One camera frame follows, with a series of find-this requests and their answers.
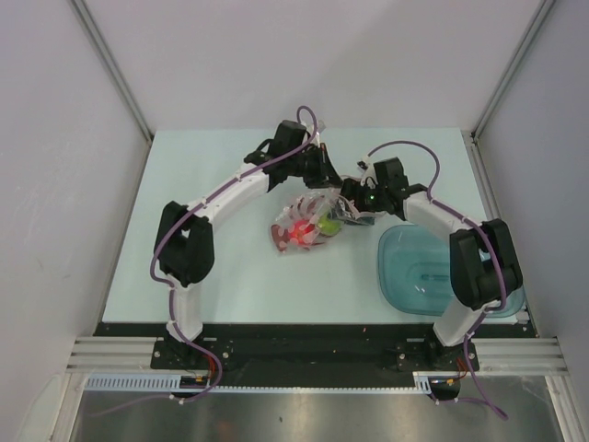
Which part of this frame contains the teal translucent plastic container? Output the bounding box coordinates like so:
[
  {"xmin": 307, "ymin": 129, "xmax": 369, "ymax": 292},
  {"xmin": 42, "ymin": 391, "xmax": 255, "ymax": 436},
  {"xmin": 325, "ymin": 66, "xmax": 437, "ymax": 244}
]
[{"xmin": 376, "ymin": 224, "xmax": 525, "ymax": 318}]

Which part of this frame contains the green fake food ball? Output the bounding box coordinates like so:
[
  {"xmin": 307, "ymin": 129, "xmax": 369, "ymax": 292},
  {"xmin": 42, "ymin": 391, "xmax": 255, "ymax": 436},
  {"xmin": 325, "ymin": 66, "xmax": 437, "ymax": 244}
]
[{"xmin": 318, "ymin": 213, "xmax": 343, "ymax": 237}]

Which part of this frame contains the red fake food ball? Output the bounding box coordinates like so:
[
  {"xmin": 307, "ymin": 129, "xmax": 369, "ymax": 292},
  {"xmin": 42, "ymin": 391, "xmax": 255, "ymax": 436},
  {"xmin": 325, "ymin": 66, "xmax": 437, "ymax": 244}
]
[{"xmin": 287, "ymin": 219, "xmax": 317, "ymax": 248}]

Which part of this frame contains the aluminium corner post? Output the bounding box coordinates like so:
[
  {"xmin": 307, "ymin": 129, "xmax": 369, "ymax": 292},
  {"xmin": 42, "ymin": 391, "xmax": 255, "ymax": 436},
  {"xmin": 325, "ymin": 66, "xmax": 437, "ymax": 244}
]
[
  {"xmin": 68, "ymin": 0, "xmax": 155, "ymax": 145},
  {"xmin": 470, "ymin": 0, "xmax": 559, "ymax": 140}
]

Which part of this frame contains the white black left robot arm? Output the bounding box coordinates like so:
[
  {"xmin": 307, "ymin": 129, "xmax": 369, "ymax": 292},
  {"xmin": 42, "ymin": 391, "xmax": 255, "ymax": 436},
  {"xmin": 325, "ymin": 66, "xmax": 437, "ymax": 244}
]
[{"xmin": 149, "ymin": 139, "xmax": 337, "ymax": 368}]

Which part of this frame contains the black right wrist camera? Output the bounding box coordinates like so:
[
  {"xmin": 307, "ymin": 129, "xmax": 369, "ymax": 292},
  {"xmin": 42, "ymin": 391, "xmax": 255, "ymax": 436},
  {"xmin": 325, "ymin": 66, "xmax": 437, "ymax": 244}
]
[{"xmin": 359, "ymin": 157, "xmax": 409, "ymax": 190}]

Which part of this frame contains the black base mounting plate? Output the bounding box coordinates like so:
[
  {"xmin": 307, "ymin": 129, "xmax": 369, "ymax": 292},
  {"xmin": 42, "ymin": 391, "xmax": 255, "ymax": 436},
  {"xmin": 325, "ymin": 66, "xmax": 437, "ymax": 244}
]
[{"xmin": 91, "ymin": 321, "xmax": 539, "ymax": 374}]

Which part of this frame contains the white slotted cable duct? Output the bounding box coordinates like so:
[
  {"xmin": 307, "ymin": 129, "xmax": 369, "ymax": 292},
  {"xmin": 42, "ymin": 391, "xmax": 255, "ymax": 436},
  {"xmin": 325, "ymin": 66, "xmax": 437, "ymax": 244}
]
[{"xmin": 86, "ymin": 374, "xmax": 210, "ymax": 392}]

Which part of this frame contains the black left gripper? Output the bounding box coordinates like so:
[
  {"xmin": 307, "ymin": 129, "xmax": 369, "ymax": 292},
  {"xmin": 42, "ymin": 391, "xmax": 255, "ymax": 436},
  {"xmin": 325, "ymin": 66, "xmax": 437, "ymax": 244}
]
[{"xmin": 288, "ymin": 144, "xmax": 344, "ymax": 191}]

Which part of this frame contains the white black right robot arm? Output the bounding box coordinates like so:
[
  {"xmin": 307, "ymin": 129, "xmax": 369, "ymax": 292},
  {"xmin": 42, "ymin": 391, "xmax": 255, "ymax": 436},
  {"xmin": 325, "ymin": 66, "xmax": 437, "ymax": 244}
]
[{"xmin": 341, "ymin": 179, "xmax": 524, "ymax": 369}]

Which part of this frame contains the clear zip top bag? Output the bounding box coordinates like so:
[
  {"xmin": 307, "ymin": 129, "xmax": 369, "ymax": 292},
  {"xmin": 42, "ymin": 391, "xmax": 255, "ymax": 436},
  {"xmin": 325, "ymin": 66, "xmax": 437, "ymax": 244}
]
[{"xmin": 270, "ymin": 175, "xmax": 360, "ymax": 253}]

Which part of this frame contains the left aluminium corner post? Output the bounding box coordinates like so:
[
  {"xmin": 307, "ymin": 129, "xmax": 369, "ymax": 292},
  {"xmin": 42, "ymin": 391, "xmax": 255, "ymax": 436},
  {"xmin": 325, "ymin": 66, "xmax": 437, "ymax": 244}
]
[{"xmin": 68, "ymin": 0, "xmax": 155, "ymax": 145}]

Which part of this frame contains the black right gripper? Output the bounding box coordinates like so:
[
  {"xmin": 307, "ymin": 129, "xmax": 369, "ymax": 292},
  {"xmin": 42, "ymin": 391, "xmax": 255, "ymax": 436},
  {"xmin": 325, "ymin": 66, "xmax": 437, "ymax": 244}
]
[{"xmin": 327, "ymin": 178, "xmax": 387, "ymax": 227}]

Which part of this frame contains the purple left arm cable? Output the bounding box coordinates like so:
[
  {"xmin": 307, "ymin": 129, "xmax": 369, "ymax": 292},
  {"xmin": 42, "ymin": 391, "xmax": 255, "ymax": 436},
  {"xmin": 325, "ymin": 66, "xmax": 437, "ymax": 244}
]
[{"xmin": 89, "ymin": 105, "xmax": 323, "ymax": 415}]

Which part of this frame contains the aluminium front frame rail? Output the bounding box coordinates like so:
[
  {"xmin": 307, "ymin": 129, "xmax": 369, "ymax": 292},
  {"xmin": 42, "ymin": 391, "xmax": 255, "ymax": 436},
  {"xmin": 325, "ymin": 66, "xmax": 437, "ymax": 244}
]
[{"xmin": 66, "ymin": 337, "xmax": 568, "ymax": 376}]

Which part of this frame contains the right aluminium corner post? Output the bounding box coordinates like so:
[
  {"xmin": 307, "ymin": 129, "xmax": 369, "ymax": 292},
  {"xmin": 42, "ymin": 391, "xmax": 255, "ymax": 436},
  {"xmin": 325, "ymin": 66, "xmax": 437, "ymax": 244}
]
[{"xmin": 470, "ymin": 0, "xmax": 559, "ymax": 140}]

